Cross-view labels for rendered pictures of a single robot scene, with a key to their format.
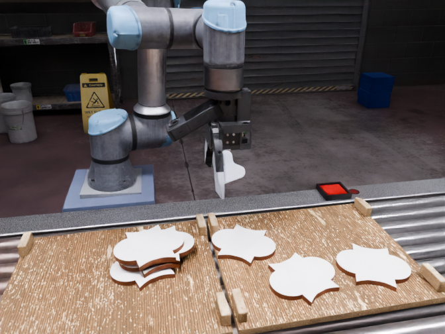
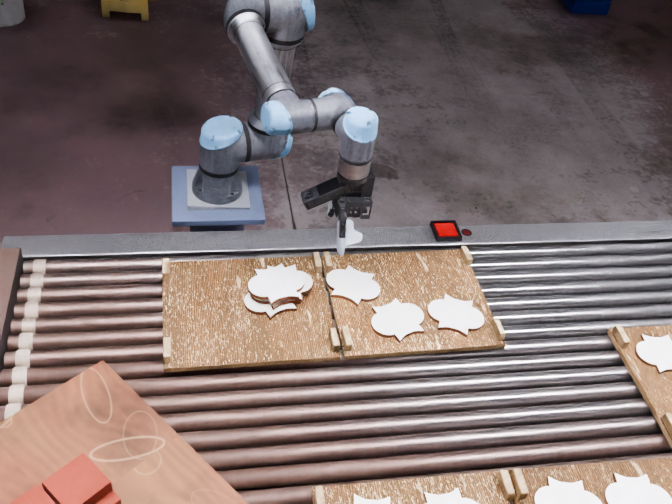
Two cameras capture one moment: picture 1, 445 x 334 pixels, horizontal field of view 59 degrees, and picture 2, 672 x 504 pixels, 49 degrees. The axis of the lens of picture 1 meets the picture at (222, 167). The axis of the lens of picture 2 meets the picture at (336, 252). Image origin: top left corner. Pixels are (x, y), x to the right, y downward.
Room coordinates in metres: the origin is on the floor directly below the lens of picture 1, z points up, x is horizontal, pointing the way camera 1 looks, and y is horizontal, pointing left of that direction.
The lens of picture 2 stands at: (-0.65, 0.12, 2.29)
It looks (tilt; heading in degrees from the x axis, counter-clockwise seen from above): 42 degrees down; 355
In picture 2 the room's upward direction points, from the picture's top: 9 degrees clockwise
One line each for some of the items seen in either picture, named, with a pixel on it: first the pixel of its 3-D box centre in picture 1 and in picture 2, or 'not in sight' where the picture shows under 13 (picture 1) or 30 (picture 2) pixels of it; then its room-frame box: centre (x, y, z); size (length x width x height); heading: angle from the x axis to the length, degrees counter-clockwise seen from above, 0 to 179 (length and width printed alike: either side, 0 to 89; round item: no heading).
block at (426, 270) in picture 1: (432, 276); (498, 328); (0.60, -0.41, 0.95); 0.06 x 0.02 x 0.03; 11
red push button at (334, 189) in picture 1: (333, 191); (445, 231); (0.99, -0.32, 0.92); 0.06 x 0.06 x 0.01; 10
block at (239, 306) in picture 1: (239, 305); (346, 338); (0.52, -0.03, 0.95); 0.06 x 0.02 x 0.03; 11
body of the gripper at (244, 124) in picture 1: (226, 118); (352, 192); (0.73, -0.01, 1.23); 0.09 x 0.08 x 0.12; 101
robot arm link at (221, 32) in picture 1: (223, 33); (358, 134); (0.74, 0.00, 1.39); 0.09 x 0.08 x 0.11; 25
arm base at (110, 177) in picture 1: (110, 167); (218, 176); (1.14, 0.36, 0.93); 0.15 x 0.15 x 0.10
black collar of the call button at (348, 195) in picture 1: (333, 191); (446, 230); (0.99, -0.32, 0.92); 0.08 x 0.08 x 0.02; 10
